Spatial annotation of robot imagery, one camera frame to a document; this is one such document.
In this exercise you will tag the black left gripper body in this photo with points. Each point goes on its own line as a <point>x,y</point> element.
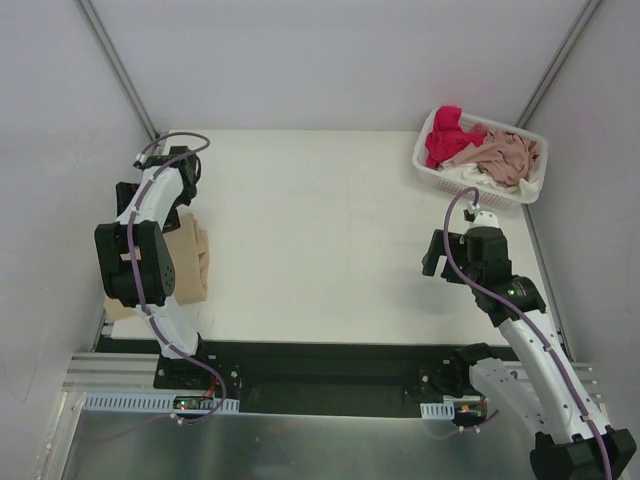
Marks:
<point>126,198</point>

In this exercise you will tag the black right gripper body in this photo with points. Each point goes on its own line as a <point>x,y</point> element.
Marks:
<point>451,259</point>

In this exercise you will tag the beige t shirt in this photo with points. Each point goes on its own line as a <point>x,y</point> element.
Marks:
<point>189,249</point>

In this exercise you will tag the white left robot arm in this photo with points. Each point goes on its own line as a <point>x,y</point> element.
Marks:
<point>135,263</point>

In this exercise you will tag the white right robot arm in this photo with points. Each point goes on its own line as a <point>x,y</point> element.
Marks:
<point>573,439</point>

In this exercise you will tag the white plastic laundry basket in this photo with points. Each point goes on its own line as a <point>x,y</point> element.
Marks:
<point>434,178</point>

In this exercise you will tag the cream white shirt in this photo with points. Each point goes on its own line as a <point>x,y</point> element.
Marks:
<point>470,172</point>

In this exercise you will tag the dusty pink shirt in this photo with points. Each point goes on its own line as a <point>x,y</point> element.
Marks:
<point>505,155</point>

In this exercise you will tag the pink red shirt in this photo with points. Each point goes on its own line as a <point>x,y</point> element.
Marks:
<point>446,138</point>

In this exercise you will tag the right white cable duct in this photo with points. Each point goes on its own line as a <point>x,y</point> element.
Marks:
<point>438,411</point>

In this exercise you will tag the left aluminium frame post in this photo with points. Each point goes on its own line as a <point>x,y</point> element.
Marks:
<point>96,26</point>

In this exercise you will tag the aluminium frame post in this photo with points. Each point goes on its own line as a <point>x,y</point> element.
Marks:
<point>96,26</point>
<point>577,30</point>

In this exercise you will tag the aluminium front rail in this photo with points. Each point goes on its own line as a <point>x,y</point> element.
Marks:
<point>136,372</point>

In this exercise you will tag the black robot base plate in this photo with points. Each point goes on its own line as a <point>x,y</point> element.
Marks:
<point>356,380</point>

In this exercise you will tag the white slotted cable duct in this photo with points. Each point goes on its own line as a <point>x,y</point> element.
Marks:
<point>158,403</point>

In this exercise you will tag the right aluminium frame post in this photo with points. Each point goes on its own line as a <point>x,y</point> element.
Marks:
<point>577,30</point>

